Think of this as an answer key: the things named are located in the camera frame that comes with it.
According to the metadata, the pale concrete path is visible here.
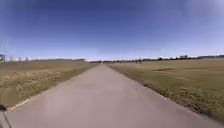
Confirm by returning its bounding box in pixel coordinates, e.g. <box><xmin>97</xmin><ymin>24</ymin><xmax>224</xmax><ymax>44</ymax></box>
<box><xmin>0</xmin><ymin>63</ymin><xmax>224</xmax><ymax>128</ymax></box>

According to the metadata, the green grass field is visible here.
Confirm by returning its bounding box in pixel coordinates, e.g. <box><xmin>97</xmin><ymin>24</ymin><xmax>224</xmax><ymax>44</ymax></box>
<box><xmin>105</xmin><ymin>57</ymin><xmax>224</xmax><ymax>123</ymax></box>

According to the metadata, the dry grass field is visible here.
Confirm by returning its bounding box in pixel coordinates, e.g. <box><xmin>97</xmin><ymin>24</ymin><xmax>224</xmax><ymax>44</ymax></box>
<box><xmin>0</xmin><ymin>59</ymin><xmax>100</xmax><ymax>110</ymax></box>

